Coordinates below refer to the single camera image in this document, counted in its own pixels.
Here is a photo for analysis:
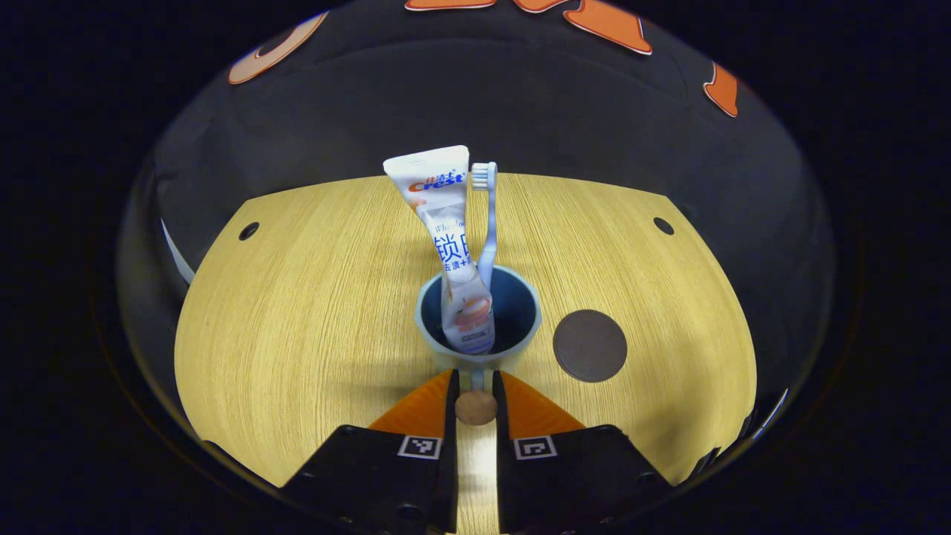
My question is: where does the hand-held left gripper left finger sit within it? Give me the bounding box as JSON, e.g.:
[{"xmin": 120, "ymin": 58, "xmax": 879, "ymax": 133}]
[{"xmin": 282, "ymin": 369, "xmax": 461, "ymax": 535}]

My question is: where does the white toothpaste tube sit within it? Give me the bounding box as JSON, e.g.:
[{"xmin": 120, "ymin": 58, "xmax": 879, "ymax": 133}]
[{"xmin": 383, "ymin": 145, "xmax": 496, "ymax": 355}]

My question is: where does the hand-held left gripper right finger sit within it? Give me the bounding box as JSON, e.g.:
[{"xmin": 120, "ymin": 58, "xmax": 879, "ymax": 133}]
[{"xmin": 492, "ymin": 371, "xmax": 673, "ymax": 535}]

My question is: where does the dark brown round coaster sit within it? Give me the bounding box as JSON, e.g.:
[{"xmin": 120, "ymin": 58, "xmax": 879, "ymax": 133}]
[{"xmin": 553, "ymin": 309, "xmax": 629, "ymax": 383}]

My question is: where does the pale blue toothbrush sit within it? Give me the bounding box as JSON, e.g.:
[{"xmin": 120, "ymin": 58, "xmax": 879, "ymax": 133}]
[{"xmin": 470, "ymin": 162, "xmax": 499, "ymax": 294}]

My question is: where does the black backdrop cloth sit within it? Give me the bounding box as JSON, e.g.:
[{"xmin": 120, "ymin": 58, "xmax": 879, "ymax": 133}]
[{"xmin": 115, "ymin": 0, "xmax": 837, "ymax": 447}]

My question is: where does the blue cup with wooden handle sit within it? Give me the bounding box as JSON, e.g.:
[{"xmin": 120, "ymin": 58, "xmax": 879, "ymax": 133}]
[{"xmin": 415, "ymin": 265, "xmax": 543, "ymax": 427}]

